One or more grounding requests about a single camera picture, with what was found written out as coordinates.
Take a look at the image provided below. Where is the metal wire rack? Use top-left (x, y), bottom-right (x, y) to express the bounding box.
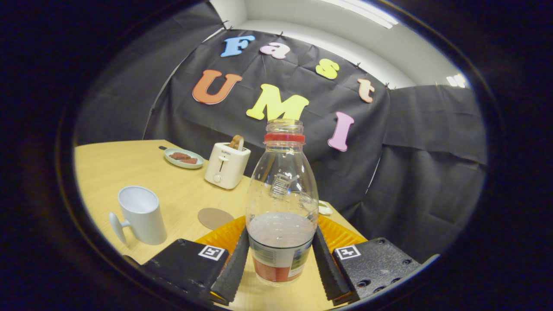
top-left (270, 173), bottom-right (299, 199)

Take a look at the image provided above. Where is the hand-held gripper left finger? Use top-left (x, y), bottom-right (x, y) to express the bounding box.
top-left (140, 216), bottom-right (250, 305)

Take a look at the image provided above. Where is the round brown coaster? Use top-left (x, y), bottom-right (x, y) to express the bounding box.
top-left (197, 207), bottom-right (235, 231)

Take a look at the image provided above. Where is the clear juice bottle red label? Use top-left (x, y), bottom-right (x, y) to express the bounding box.
top-left (245, 119), bottom-right (319, 287)

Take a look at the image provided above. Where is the black backdrop cloth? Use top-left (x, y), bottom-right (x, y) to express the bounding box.
top-left (76, 2), bottom-right (489, 264)

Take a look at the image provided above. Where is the wooden table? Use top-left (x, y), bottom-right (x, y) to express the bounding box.
top-left (74, 139), bottom-right (368, 311)

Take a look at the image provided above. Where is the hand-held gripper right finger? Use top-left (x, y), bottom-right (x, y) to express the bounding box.
top-left (312, 215), bottom-right (423, 305)

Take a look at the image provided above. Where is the small ceiling light panel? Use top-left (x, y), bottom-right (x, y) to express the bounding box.
top-left (446, 73), bottom-right (469, 88)

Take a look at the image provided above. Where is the white cup with handle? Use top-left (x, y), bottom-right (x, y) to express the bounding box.
top-left (108, 186), bottom-right (167, 246)

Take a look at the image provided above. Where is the pale green plate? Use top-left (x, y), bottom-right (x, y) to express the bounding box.
top-left (164, 148), bottom-right (205, 169)

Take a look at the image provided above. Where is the long ceiling light panel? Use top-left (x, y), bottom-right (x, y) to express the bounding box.
top-left (320, 0), bottom-right (399, 29)

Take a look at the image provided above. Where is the white toaster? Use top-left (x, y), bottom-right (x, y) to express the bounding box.
top-left (204, 142), bottom-right (251, 190)

